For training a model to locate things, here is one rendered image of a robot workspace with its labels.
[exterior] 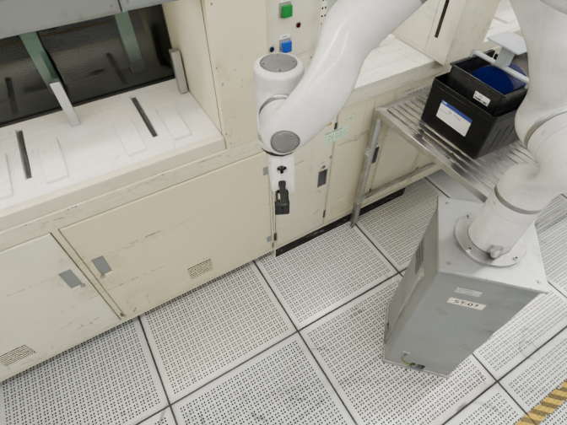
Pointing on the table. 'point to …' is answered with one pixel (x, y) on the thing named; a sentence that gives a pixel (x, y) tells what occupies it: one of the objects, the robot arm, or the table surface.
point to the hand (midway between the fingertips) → (280, 195)
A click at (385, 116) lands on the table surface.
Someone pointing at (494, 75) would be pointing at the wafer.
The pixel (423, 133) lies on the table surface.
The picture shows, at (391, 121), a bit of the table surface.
